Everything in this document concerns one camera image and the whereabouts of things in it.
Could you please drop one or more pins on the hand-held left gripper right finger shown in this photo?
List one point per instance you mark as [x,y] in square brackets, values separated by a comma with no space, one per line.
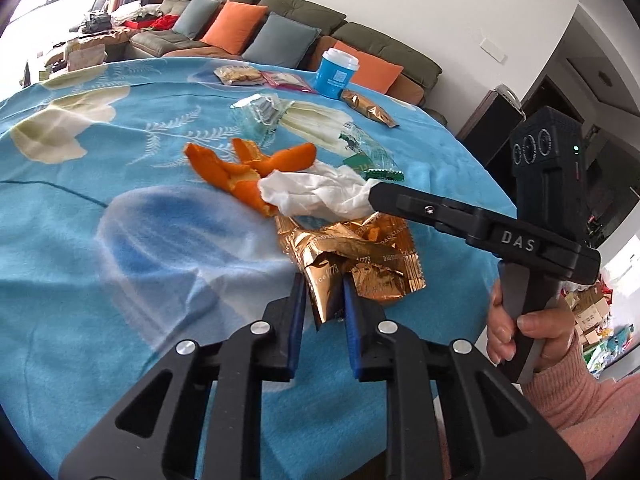
[352,340]

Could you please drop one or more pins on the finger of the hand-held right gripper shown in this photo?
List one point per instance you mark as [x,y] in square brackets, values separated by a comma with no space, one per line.
[415,207]

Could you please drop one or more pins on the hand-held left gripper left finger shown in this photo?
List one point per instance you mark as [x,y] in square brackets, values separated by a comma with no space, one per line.
[296,330]

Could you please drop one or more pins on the clear wrapper with green print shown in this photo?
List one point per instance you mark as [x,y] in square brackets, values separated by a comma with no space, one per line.
[367,150]

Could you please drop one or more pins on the large gold snack wrapper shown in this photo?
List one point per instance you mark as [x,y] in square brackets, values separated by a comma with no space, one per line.
[345,255]

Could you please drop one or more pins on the white tissue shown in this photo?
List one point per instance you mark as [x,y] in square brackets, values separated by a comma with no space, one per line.
[310,190]

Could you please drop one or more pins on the orange peel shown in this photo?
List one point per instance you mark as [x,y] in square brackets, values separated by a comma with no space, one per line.
[220,170]

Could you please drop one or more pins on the person's right forearm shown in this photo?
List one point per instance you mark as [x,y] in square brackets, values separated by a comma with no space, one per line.
[585,410]

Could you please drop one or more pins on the person's right hand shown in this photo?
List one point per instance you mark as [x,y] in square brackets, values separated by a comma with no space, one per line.
[550,325]

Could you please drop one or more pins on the pile of cardboard boxes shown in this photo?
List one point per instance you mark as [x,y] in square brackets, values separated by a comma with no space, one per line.
[600,320]

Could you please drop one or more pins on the black cabinet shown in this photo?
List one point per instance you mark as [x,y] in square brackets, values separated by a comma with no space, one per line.
[487,130]

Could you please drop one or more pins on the small gold snack packet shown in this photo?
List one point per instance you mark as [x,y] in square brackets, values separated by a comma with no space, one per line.
[369,108]

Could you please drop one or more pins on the orange cushion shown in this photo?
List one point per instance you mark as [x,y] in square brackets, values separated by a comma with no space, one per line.
[232,27]
[372,70]

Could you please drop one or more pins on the blue cup with white lid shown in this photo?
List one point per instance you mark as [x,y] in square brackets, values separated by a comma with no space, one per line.
[332,77]

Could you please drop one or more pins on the pink snack packet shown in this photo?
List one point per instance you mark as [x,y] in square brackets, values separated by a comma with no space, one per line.
[287,81]

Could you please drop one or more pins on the clear striped plastic wrapper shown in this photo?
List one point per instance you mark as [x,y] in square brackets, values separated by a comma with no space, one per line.
[262,112]

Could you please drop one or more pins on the blue floral blanket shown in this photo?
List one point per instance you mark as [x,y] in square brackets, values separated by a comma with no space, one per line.
[100,270]

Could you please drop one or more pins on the grey-blue cushion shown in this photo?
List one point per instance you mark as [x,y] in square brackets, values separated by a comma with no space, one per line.
[282,42]
[195,17]

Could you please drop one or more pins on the clear nut snack packet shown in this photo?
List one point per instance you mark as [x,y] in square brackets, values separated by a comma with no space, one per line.
[239,75]

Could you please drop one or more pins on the green sofa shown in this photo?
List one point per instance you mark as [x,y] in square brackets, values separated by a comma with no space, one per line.
[305,15]

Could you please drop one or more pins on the red cloth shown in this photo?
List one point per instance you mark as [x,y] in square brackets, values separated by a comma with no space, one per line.
[165,22]

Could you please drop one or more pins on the white clothes pile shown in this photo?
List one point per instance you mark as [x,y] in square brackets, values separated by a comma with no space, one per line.
[137,12]

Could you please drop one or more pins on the black bag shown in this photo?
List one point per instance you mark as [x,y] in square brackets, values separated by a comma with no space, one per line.
[96,21]

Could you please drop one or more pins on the white wall plate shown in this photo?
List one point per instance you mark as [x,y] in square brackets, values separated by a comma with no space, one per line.
[492,49]

